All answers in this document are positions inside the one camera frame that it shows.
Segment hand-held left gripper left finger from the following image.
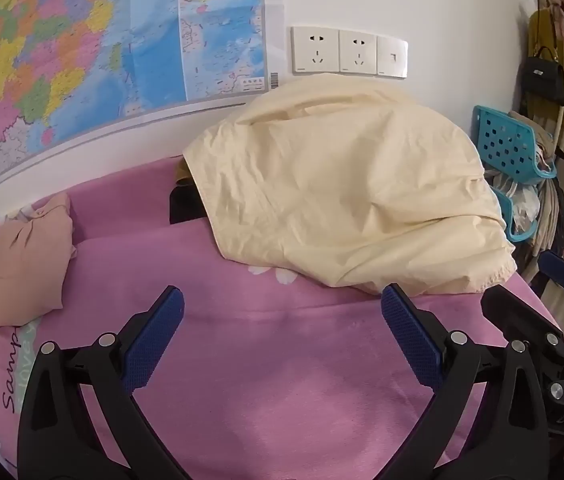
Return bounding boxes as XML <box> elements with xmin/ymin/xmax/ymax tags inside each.
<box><xmin>17</xmin><ymin>285</ymin><xmax>193</xmax><ymax>480</ymax></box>

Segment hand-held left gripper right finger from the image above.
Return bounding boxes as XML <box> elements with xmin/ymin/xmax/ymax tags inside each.
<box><xmin>381</xmin><ymin>282</ymin><xmax>552</xmax><ymax>480</ymax></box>

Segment cream jacket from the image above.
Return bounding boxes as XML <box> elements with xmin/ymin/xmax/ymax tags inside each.
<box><xmin>182</xmin><ymin>74</ymin><xmax>518</xmax><ymax>296</ymax></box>

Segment blue plastic basket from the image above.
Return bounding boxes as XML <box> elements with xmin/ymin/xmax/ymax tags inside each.
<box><xmin>472</xmin><ymin>105</ymin><xmax>557</xmax><ymax>186</ymax></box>
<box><xmin>492</xmin><ymin>185</ymin><xmax>537</xmax><ymax>243</ymax></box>

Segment pink floral bed sheet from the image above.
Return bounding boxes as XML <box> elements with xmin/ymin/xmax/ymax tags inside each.
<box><xmin>0</xmin><ymin>157</ymin><xmax>562</xmax><ymax>480</ymax></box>

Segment peach garment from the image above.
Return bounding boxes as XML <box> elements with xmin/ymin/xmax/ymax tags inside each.
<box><xmin>0</xmin><ymin>192</ymin><xmax>80</xmax><ymax>331</ymax></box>

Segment olive garment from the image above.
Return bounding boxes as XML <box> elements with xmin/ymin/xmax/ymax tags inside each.
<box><xmin>174</xmin><ymin>157</ymin><xmax>195</xmax><ymax>183</ymax></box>

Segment black handbag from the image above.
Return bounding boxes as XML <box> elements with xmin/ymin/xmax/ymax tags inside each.
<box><xmin>520</xmin><ymin>46</ymin><xmax>564</xmax><ymax>106</ymax></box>

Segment white wall socket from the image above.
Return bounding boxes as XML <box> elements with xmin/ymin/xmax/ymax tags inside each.
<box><xmin>291</xmin><ymin>26</ymin><xmax>340</xmax><ymax>75</ymax></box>
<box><xmin>338</xmin><ymin>30</ymin><xmax>379</xmax><ymax>77</ymax></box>

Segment colourful wall map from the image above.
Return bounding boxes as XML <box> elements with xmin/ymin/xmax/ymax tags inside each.
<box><xmin>0</xmin><ymin>0</ymin><xmax>269</xmax><ymax>201</ymax></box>

